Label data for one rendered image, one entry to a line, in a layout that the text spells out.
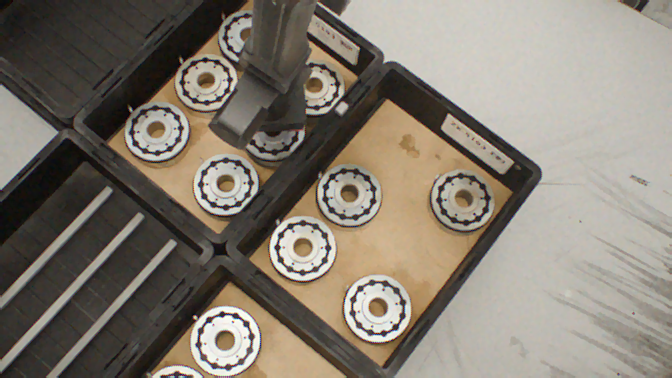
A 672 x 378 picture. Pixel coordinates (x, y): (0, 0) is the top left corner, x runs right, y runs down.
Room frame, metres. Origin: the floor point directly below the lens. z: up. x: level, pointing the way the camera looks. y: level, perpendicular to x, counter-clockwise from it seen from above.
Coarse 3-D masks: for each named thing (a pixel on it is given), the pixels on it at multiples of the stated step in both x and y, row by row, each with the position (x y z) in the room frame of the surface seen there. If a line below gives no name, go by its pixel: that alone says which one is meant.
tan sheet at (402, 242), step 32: (384, 128) 0.47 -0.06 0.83; (416, 128) 0.48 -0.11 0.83; (352, 160) 0.41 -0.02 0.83; (384, 160) 0.42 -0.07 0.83; (416, 160) 0.43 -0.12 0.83; (448, 160) 0.44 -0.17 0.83; (352, 192) 0.35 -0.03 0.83; (384, 192) 0.36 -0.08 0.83; (416, 192) 0.37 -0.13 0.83; (512, 192) 0.40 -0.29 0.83; (384, 224) 0.31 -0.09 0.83; (416, 224) 0.32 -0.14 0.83; (256, 256) 0.22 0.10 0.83; (352, 256) 0.25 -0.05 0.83; (384, 256) 0.26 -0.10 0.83; (416, 256) 0.27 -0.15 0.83; (448, 256) 0.28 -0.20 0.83; (288, 288) 0.18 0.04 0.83; (320, 288) 0.19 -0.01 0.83; (416, 288) 0.22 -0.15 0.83; (416, 320) 0.17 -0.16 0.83; (384, 352) 0.11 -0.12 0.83
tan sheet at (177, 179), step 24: (216, 48) 0.56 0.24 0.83; (312, 48) 0.60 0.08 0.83; (240, 72) 0.53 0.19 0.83; (168, 96) 0.46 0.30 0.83; (192, 120) 0.43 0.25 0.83; (120, 144) 0.36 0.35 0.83; (192, 144) 0.38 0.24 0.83; (216, 144) 0.39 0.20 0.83; (144, 168) 0.33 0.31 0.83; (168, 168) 0.34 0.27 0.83; (192, 168) 0.34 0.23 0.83; (264, 168) 0.37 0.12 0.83; (168, 192) 0.30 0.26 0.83; (192, 192) 0.31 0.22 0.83
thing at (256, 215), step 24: (384, 72) 0.52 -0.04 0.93; (408, 72) 0.53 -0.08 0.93; (360, 96) 0.48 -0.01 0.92; (432, 96) 0.50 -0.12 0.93; (336, 120) 0.43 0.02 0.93; (312, 144) 0.38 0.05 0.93; (504, 144) 0.44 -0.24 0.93; (528, 168) 0.41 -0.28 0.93; (528, 192) 0.37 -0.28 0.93; (504, 216) 0.33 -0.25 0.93; (240, 240) 0.22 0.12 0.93; (240, 264) 0.19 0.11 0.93; (456, 288) 0.21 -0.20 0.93; (312, 312) 0.14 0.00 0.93; (432, 312) 0.17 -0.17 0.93; (336, 336) 0.11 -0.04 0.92; (360, 360) 0.09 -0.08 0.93
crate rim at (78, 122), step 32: (192, 0) 0.59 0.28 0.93; (352, 32) 0.58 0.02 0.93; (128, 64) 0.46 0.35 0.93; (96, 96) 0.40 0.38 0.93; (352, 96) 0.47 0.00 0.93; (320, 128) 0.41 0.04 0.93; (288, 160) 0.35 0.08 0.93; (160, 192) 0.27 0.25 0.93; (256, 192) 0.30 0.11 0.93; (192, 224) 0.23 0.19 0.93
